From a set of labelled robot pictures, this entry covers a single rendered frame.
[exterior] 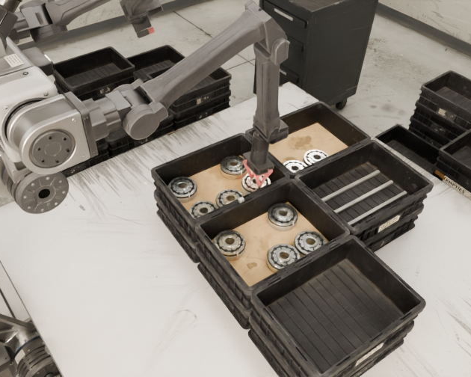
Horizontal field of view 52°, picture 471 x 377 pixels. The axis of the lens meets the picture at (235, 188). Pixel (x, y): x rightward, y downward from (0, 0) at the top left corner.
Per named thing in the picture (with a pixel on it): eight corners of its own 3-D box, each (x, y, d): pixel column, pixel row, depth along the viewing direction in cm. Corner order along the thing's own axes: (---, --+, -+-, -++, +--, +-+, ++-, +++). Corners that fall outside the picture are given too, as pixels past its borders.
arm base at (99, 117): (74, 138, 106) (62, 92, 98) (107, 125, 110) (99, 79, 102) (92, 158, 102) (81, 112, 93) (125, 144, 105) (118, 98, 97)
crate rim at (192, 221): (193, 229, 152) (192, 224, 150) (149, 173, 169) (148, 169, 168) (291, 182, 169) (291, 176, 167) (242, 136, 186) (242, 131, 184)
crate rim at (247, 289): (247, 298, 135) (248, 292, 133) (193, 229, 152) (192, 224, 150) (351, 237, 152) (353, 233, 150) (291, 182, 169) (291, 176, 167)
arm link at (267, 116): (245, 22, 118) (273, 48, 114) (263, 11, 119) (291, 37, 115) (250, 123, 156) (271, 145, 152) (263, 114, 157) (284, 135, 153)
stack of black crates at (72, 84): (86, 152, 292) (70, 89, 260) (65, 128, 308) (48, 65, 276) (143, 129, 310) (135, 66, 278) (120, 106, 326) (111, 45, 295)
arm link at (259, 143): (250, 130, 156) (261, 138, 153) (265, 123, 159) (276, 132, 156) (247, 147, 160) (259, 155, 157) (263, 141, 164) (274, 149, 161)
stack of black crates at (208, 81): (178, 161, 288) (174, 99, 257) (152, 136, 305) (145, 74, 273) (231, 137, 307) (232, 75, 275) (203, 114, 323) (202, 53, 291)
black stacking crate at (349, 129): (288, 200, 176) (291, 177, 168) (241, 155, 193) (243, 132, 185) (365, 161, 192) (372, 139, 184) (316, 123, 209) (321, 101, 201)
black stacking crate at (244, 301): (246, 315, 142) (248, 293, 134) (194, 247, 159) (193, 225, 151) (345, 256, 158) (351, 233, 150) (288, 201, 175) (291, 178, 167)
